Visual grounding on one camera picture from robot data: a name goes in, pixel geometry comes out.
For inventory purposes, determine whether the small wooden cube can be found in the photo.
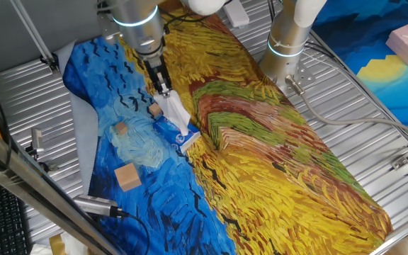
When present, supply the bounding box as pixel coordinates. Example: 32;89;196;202
148;102;163;118
114;121;130;136

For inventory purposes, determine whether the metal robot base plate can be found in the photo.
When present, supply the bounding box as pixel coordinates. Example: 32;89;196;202
273;62;315;97

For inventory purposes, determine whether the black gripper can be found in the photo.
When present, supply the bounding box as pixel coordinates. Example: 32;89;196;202
142;55;174;98

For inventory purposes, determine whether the black camera cable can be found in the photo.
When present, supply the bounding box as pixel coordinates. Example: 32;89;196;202
118;210;151;255

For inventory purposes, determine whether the silver cylindrical camera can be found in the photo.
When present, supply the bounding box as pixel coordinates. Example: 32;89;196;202
72;194;130;218

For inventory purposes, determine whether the grey cable conduit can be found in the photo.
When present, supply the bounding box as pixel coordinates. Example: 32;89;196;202
284;74;408;140

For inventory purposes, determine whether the large wooden cube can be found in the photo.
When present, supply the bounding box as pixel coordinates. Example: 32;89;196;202
113;162;142;193

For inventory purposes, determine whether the black base cable bundle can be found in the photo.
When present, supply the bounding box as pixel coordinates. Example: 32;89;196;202
265;0;278;26

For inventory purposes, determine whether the grey metal clamp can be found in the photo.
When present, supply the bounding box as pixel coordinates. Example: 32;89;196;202
25;127;59;173

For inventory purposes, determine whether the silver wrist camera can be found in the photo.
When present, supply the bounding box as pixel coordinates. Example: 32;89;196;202
96;11;120;45

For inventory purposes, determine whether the gold tissue box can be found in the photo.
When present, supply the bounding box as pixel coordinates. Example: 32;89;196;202
49;233;67;255

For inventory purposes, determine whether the thin metal support rod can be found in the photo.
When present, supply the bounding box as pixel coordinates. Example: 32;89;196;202
9;0;61;74

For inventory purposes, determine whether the blue tissue pack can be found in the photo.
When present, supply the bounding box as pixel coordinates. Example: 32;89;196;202
153;115;201;154

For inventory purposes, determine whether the white power strip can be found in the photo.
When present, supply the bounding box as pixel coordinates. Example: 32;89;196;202
223;0;250;28

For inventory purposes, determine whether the white tissue in gold box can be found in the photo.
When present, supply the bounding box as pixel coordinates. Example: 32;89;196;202
62;240;92;255

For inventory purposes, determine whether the Van Gogh print tablecloth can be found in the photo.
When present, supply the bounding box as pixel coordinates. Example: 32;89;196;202
62;0;393;255

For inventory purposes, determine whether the white napkin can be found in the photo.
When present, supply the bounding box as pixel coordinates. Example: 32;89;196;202
153;91;192;137

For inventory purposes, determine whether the aluminium frame beam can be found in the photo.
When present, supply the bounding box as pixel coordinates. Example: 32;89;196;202
0;115;120;255

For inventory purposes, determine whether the blue and yellow backdrop cloth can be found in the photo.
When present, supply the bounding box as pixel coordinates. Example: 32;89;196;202
312;0;408;127

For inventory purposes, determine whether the black keyboard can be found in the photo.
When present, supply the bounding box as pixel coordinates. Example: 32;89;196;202
0;171;32;255

